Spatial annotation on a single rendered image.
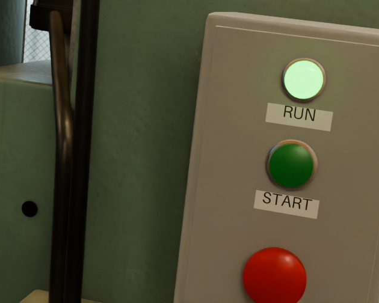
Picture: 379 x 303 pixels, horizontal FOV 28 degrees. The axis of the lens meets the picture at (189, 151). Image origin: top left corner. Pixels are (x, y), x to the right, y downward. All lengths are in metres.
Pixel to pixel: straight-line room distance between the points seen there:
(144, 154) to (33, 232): 0.12
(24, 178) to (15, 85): 0.06
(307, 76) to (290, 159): 0.04
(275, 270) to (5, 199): 0.23
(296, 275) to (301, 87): 0.09
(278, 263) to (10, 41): 0.30
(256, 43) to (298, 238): 0.09
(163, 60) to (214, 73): 0.07
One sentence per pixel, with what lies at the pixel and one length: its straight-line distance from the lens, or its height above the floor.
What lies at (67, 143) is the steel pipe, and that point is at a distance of 0.43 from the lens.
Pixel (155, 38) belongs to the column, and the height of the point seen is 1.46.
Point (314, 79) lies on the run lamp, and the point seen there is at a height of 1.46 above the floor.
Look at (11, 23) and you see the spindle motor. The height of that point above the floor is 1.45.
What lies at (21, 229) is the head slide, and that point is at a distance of 0.52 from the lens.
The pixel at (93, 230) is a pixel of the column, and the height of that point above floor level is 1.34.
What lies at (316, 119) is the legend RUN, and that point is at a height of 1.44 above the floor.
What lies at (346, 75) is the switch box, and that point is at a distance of 0.35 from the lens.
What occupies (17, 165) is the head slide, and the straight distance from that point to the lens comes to 0.51.
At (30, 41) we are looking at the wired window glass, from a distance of 2.04.
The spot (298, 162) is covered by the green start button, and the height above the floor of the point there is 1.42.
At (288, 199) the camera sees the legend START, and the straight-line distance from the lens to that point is 0.36.
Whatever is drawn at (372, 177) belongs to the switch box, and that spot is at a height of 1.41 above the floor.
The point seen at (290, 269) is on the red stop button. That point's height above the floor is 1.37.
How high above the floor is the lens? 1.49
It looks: 12 degrees down
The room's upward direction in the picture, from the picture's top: 7 degrees clockwise
